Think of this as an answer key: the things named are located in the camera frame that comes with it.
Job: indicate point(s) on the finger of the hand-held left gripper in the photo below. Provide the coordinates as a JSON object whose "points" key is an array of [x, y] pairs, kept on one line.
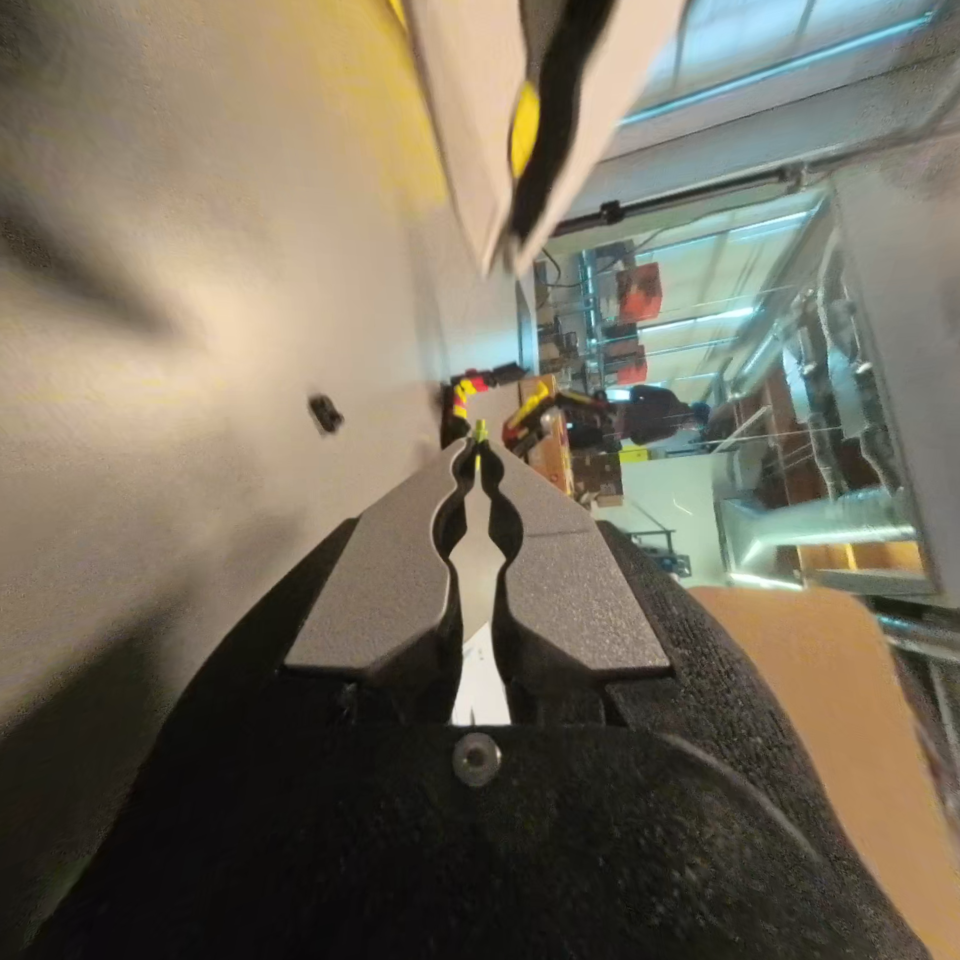
{"points": [[622, 90], [465, 112]]}

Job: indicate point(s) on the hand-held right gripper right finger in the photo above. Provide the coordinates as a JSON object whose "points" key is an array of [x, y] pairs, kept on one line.
{"points": [[592, 600]]}

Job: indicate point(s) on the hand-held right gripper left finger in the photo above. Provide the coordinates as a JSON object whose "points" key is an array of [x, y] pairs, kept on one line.
{"points": [[367, 592]]}

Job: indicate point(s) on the yellow plastic bin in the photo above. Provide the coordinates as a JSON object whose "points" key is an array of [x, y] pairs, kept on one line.
{"points": [[525, 127]]}

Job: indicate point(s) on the small black lego piece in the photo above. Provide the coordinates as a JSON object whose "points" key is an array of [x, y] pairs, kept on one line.
{"points": [[326, 412]]}

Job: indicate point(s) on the yellow-green lego claw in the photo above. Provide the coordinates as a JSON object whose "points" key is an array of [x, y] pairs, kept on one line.
{"points": [[480, 431]]}

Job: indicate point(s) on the black red yellow lego model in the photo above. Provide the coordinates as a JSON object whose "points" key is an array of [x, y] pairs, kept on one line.
{"points": [[461, 397]]}

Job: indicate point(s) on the orange cardboard lego box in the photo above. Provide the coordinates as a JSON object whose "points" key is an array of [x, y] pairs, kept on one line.
{"points": [[555, 450]]}

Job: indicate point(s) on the stack of cardboard boxes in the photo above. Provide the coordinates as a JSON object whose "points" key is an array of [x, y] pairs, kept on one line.
{"points": [[600, 480]]}

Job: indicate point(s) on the black stand pole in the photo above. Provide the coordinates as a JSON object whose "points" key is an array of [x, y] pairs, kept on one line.
{"points": [[611, 212]]}

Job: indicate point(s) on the open instruction booklet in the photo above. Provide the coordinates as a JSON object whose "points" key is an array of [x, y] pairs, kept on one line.
{"points": [[480, 675]]}

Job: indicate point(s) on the metal shelf rack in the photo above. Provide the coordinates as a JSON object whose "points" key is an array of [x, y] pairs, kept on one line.
{"points": [[592, 330]]}

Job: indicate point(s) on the wooden board on white stand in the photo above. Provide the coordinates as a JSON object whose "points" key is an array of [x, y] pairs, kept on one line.
{"points": [[810, 712]]}

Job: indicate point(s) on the silver ventilation duct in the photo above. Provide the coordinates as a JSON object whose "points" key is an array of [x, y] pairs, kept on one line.
{"points": [[825, 517]]}

